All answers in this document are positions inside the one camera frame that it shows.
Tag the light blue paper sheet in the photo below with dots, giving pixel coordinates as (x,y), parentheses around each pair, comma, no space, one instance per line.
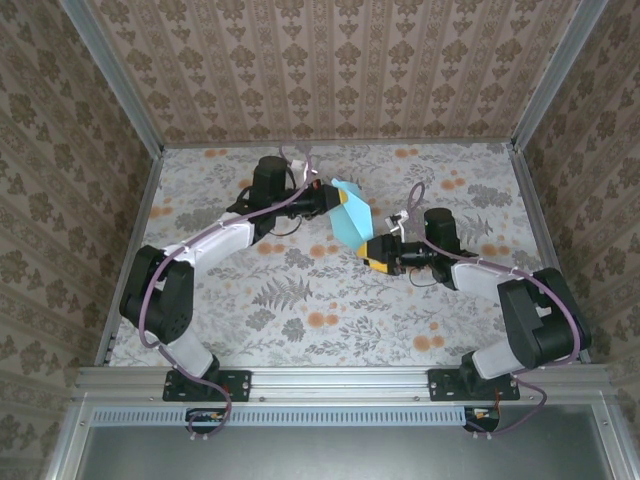
(352,220)

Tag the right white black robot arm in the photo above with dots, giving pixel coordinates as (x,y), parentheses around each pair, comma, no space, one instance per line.
(545,320)

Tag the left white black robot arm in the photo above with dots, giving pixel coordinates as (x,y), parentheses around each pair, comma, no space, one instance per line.
(160,300)

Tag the floral patterned table cover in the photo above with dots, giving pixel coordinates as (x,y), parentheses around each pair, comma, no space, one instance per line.
(350,345)

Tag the grey metal panel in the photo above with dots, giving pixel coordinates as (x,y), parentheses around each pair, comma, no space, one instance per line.
(325,455)

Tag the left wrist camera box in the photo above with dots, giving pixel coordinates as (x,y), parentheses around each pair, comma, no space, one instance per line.
(300,165)

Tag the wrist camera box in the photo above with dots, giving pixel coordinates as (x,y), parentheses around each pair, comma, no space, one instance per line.
(397,224)
(300,165)

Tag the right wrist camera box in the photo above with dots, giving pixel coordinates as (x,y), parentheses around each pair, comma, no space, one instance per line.
(397,224)

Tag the thin aluminium rear rail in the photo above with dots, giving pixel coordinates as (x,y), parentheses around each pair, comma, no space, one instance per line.
(350,144)

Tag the aluminium side rail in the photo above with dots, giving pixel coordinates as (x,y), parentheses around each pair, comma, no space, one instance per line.
(539,225)
(131,250)

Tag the wide aluminium mounting rail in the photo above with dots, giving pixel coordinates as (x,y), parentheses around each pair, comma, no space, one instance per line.
(340,382)

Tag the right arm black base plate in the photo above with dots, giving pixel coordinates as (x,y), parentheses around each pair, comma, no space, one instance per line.
(445,385)

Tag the aluminium corner post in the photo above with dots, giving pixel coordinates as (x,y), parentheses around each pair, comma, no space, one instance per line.
(555,75)
(117,75)

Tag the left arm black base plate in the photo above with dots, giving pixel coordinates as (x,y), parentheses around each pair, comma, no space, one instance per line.
(235,385)

